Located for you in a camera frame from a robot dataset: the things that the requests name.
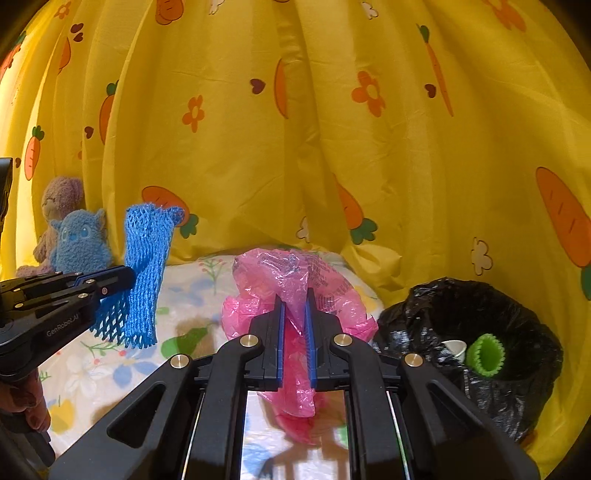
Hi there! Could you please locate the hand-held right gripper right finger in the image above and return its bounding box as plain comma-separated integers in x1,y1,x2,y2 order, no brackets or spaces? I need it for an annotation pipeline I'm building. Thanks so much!
306,288,541,480

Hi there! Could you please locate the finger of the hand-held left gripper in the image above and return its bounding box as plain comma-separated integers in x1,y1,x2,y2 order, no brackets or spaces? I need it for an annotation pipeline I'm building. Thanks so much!
21,286,112,326
16,265,138,301

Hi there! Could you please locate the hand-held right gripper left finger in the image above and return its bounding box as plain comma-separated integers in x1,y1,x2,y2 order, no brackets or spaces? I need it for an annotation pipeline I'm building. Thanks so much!
48,294,286,480

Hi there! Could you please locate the blue foam net sleeve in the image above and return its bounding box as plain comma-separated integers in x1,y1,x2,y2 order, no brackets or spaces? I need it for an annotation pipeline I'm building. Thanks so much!
90,203,185,349

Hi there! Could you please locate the pink plastic bag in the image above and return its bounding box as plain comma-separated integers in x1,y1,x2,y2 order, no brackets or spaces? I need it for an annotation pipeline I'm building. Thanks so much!
222,247,379,446

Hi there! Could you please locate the white apple print paper cup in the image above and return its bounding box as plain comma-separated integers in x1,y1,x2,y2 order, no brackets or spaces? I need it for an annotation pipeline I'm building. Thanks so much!
441,339,468,363

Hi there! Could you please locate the black trash bag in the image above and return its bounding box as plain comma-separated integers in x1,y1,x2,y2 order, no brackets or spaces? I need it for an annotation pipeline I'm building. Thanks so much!
372,277,564,446

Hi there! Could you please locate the green foam net sleeve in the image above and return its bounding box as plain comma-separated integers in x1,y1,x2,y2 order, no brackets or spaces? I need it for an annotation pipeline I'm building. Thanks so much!
465,335,506,378

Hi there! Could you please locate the person's left hand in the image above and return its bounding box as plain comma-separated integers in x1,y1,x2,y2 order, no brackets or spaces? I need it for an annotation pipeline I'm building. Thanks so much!
0,369,52,433

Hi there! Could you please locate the blue plush monster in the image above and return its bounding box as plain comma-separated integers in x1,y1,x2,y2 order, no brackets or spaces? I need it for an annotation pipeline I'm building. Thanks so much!
48,208,114,275

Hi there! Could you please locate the fruit print white tablecloth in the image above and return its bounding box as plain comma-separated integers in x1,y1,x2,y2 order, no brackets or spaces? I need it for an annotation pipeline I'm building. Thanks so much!
14,249,384,480

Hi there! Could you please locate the purple teddy bear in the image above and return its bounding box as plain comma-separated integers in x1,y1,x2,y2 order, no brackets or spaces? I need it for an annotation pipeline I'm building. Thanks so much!
17,176,86,278

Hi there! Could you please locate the yellow carrot print curtain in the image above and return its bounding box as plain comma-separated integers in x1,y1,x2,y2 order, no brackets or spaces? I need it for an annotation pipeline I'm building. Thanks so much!
0,0,591,476

